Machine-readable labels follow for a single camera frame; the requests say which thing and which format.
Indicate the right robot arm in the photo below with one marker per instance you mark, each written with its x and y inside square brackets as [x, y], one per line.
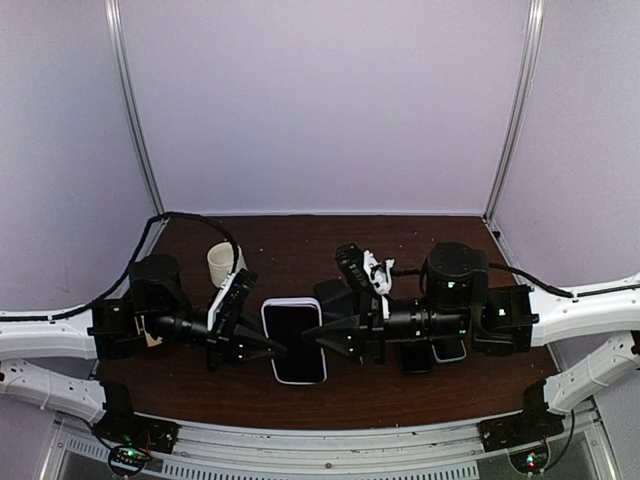
[457, 300]

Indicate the aluminium post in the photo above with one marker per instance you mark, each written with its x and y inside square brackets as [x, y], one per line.
[527, 67]
[117, 38]

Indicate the left aluminium post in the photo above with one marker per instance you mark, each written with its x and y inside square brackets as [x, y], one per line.
[117, 38]

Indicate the cream ribbed mug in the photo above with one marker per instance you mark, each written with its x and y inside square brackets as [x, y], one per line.
[220, 260]

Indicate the right aluminium post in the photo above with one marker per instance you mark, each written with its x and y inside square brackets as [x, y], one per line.
[527, 67]

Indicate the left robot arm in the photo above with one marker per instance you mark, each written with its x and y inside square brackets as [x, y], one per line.
[154, 310]

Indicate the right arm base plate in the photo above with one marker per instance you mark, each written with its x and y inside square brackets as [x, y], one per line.
[518, 429]

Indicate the front aluminium rail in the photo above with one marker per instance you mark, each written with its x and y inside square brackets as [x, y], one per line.
[452, 450]

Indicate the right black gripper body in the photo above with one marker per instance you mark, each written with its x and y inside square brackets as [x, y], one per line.
[371, 335]

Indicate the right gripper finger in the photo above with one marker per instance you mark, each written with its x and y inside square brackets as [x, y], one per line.
[341, 327]
[343, 345]

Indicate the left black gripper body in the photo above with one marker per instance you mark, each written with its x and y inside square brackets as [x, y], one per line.
[219, 343]

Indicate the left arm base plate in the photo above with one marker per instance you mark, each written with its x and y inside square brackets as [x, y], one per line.
[146, 433]

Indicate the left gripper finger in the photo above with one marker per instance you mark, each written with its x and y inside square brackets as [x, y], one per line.
[253, 339]
[250, 352]

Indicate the black phone case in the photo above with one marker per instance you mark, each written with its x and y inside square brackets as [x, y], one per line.
[337, 300]

